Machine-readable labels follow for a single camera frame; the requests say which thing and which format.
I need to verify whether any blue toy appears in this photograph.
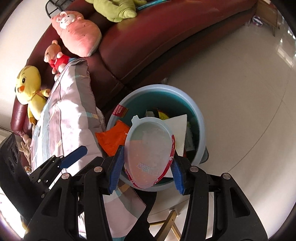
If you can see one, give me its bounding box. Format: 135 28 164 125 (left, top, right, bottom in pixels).
136 0 168 10

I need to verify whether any white paper towel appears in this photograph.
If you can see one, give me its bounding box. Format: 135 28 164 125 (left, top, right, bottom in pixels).
165 113 188 178

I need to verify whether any clear plastic lid red rim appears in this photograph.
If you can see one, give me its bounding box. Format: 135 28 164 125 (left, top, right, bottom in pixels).
124 115 176 189

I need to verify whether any maroon leather sofa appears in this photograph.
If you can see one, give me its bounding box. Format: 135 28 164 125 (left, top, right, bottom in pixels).
10 0 257 135

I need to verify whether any gold metal table leg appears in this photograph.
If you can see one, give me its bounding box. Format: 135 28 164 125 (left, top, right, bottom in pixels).
150 209 182 241

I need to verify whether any beige plush toy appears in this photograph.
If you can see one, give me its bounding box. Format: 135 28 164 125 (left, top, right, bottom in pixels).
20 132 31 166

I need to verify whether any teal plastic bin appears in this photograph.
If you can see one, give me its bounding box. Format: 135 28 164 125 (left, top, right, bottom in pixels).
106 84 206 192

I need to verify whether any plaid tablecloth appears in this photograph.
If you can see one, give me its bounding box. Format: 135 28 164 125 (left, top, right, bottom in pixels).
30 58 147 239

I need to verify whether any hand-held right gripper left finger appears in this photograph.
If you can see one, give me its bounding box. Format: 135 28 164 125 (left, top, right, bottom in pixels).
23 145 125 241

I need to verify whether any wooden cabinet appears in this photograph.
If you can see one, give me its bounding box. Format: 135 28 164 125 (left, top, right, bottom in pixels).
255 0 282 36

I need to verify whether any teddy bear red sweater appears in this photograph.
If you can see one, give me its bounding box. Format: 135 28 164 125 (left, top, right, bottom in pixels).
44 40 71 75

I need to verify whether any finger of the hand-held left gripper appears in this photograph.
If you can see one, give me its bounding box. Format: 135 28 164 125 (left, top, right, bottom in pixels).
31 168 63 192
42 146 88 172

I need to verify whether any black chair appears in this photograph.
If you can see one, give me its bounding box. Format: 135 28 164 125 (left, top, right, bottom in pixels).
45 0 74 18

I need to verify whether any red label packet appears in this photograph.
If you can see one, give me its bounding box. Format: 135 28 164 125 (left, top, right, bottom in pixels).
112 104 129 118

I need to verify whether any pink bunny plush pillow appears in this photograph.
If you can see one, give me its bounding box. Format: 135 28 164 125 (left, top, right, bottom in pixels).
50 11 102 57

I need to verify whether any green dinosaur plush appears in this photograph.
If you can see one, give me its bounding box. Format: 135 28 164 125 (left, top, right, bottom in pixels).
84 0 147 23

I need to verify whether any yellow chick plush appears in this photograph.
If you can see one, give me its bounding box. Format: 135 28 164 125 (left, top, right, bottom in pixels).
14 65 51 126

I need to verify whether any orange packet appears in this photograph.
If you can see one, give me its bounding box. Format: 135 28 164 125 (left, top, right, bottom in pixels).
95 120 131 157

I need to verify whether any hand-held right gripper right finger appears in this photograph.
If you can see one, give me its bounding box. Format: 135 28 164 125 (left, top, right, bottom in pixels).
171 155 269 241

